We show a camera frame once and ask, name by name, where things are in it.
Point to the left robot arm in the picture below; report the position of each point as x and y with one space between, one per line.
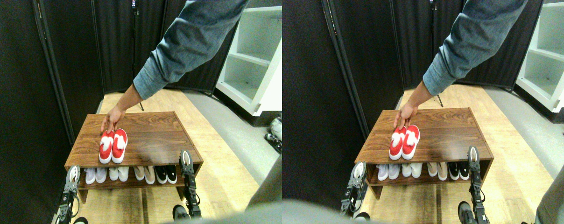
349 210
65 214

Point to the black tripod stand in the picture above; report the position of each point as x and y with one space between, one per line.
134 37
433 28

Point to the red shoe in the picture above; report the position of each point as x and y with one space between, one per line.
120 147
396 145
105 149
412 142

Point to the white and black machine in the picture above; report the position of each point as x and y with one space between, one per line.
276 128

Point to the person's hand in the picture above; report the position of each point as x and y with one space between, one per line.
406 114
114 116

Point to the beige shoe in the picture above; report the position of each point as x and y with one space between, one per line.
150 174
442 171
432 169
138 172

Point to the pale lilac shoe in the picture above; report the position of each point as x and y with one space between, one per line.
383 172
102 174
393 171
90 176

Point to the white shelf unit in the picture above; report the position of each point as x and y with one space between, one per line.
543 74
244 79

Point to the brown shoe rack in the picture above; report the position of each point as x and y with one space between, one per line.
156 135
445 133

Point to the white shoe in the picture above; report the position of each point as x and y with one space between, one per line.
123 173
406 170
114 173
417 170

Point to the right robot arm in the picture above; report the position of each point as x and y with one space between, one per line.
192 203
478 205

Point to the black shoe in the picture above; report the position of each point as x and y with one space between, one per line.
171 175
463 172
454 171
160 174

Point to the black curtain stand pole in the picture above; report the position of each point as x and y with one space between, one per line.
53 70
345 70

